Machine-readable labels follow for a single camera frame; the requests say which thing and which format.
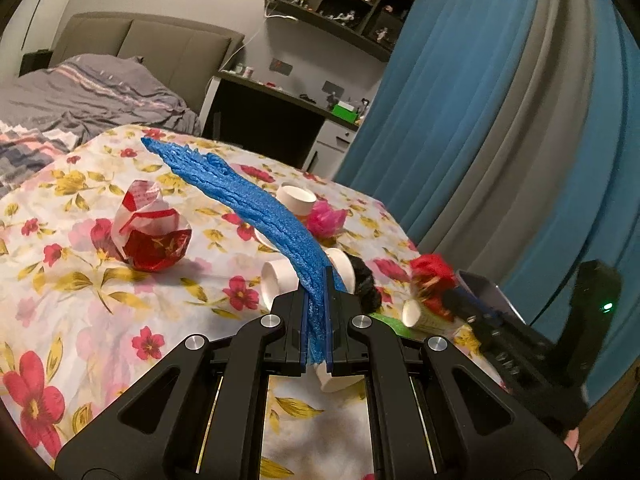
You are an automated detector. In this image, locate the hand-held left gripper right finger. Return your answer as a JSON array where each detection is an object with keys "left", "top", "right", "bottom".
[{"left": 325, "top": 266, "right": 581, "bottom": 480}]

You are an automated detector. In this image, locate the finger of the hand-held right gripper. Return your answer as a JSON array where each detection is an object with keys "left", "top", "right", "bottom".
[{"left": 442, "top": 291, "right": 501, "bottom": 326}]

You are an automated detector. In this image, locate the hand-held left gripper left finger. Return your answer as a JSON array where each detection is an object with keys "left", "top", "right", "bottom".
[{"left": 54, "top": 280, "right": 308, "bottom": 480}]

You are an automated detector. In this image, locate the grey trash bin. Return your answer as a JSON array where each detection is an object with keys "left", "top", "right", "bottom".
[{"left": 457, "top": 270, "right": 528, "bottom": 326}]

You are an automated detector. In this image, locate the black plastic bag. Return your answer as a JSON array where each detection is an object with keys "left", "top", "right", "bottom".
[{"left": 347, "top": 255, "right": 383, "bottom": 313}]

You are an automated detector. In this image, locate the white paper cup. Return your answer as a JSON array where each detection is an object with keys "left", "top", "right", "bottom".
[
  {"left": 261, "top": 259, "right": 301, "bottom": 311},
  {"left": 402, "top": 299, "right": 456, "bottom": 336},
  {"left": 327, "top": 249, "right": 356, "bottom": 293},
  {"left": 312, "top": 360, "right": 368, "bottom": 393}
]

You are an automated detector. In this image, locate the green plastic wrapper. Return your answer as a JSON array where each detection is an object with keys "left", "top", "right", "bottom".
[{"left": 370, "top": 312, "right": 416, "bottom": 338}]

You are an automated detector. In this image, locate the blue foam strip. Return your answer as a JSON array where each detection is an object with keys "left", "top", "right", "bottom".
[{"left": 141, "top": 136, "right": 351, "bottom": 366}]

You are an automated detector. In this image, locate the red and white wrapper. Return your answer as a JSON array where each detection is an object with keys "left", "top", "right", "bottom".
[{"left": 112, "top": 178, "right": 193, "bottom": 273}]

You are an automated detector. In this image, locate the person's foot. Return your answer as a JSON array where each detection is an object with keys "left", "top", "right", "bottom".
[{"left": 562, "top": 427, "right": 583, "bottom": 466}]

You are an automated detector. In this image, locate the pink crumpled plastic bag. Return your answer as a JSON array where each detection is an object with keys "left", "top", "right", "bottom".
[{"left": 305, "top": 200, "right": 347, "bottom": 238}]

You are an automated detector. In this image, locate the orange paper cup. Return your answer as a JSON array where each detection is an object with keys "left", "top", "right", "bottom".
[{"left": 276, "top": 185, "right": 317, "bottom": 218}]

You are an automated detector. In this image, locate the blue curtain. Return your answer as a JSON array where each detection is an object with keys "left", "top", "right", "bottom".
[{"left": 335, "top": 0, "right": 640, "bottom": 406}]

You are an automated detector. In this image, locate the floral tablecloth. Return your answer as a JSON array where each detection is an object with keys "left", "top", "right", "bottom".
[{"left": 0, "top": 125, "right": 506, "bottom": 480}]

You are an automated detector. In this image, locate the green box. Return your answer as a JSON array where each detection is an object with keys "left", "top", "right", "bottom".
[{"left": 331, "top": 101, "right": 361, "bottom": 123}]

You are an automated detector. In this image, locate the grey curtain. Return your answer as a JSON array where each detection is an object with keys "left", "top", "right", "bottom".
[{"left": 422, "top": 0, "right": 626, "bottom": 271}]

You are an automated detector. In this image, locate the dark desk with white drawers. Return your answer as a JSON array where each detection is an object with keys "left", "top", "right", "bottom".
[{"left": 200, "top": 70, "right": 361, "bottom": 171}]

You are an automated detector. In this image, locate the row of small figurines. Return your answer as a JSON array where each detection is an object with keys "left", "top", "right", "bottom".
[{"left": 270, "top": 0, "right": 401, "bottom": 43}]

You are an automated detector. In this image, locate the grey striped duvet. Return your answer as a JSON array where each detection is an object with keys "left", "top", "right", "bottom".
[{"left": 0, "top": 55, "right": 201, "bottom": 196}]

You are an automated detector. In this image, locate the grey padded headboard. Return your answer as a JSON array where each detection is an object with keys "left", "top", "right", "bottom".
[{"left": 50, "top": 12, "right": 246, "bottom": 91}]

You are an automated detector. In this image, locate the dark nightstand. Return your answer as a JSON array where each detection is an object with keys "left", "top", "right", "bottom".
[{"left": 22, "top": 50, "right": 53, "bottom": 78}]

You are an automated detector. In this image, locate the white wardrobe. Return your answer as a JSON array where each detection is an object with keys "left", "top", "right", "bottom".
[{"left": 5, "top": 0, "right": 96, "bottom": 81}]

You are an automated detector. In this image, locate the dark wall shelf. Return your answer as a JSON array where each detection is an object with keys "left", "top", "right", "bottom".
[{"left": 265, "top": 0, "right": 418, "bottom": 63}]

